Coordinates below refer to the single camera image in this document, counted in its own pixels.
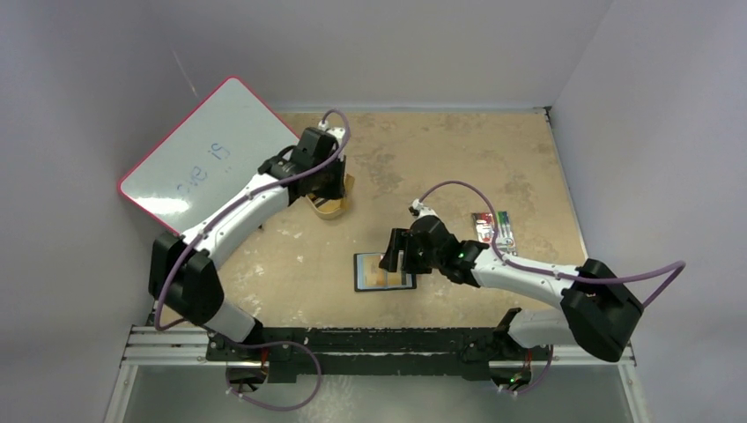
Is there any aluminium frame rail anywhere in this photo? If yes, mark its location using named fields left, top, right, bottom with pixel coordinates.
left=122, top=327, right=632, bottom=365

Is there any black card holder wallet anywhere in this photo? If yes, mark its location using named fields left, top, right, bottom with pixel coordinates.
left=353, top=253, right=417, bottom=293

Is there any beige oval card tray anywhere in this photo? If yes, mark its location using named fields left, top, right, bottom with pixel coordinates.
left=306, top=195, right=349, bottom=220

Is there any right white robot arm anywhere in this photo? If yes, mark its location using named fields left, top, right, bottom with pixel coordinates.
left=379, top=215, right=644, bottom=362

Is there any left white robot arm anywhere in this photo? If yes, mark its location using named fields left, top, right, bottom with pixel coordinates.
left=148, top=124, right=350, bottom=360

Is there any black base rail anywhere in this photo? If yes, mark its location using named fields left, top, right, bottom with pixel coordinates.
left=206, top=308, right=551, bottom=384

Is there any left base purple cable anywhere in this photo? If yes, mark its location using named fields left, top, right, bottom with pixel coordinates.
left=225, top=338, right=323, bottom=414

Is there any white board with pink rim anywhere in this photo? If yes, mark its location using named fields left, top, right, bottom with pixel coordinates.
left=118, top=77, right=298, bottom=234

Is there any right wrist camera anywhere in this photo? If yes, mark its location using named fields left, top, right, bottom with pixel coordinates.
left=408, top=198, right=438, bottom=219

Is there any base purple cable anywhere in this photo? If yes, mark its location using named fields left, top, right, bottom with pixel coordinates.
left=225, top=338, right=323, bottom=414
left=496, top=338, right=556, bottom=398

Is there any pack of coloured markers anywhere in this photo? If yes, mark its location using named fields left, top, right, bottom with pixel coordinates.
left=471, top=211, right=518, bottom=256

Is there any gold credit card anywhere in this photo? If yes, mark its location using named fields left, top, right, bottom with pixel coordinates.
left=359, top=255, right=386, bottom=289
left=385, top=272, right=410, bottom=289

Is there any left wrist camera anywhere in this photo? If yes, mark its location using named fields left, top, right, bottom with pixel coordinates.
left=317, top=121, right=346, bottom=142

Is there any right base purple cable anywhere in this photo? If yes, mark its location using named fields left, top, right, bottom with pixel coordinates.
left=496, top=338, right=556, bottom=398

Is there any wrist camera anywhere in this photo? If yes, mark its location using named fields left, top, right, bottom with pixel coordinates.
left=408, top=198, right=438, bottom=219
left=317, top=121, right=346, bottom=142

